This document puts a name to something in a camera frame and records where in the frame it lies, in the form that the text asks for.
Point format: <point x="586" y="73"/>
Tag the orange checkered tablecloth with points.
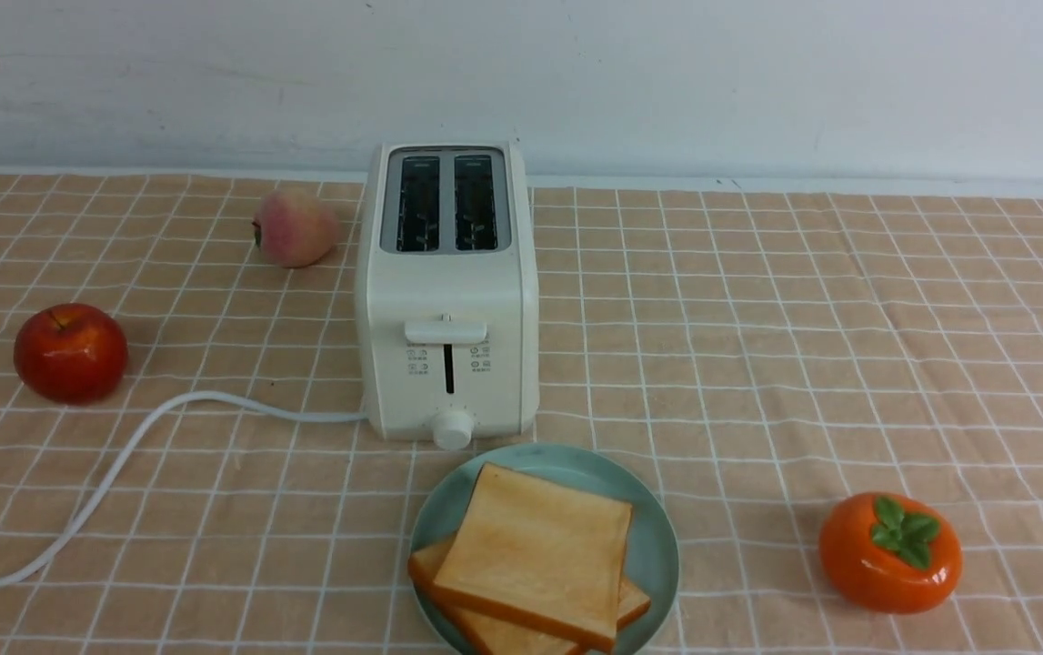
<point x="755" y="359"/>

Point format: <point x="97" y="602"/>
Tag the red apple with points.
<point x="71" y="353"/>

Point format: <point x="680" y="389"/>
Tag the orange persimmon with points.
<point x="890" y="554"/>

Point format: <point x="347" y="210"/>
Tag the toast slice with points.
<point x="491" y="636"/>
<point x="575" y="596"/>

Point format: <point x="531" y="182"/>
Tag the white two-slot toaster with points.
<point x="447" y="294"/>

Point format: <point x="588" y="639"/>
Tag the light green plate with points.
<point x="652" y="559"/>

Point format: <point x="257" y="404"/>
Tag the pink peach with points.
<point x="294" y="229"/>

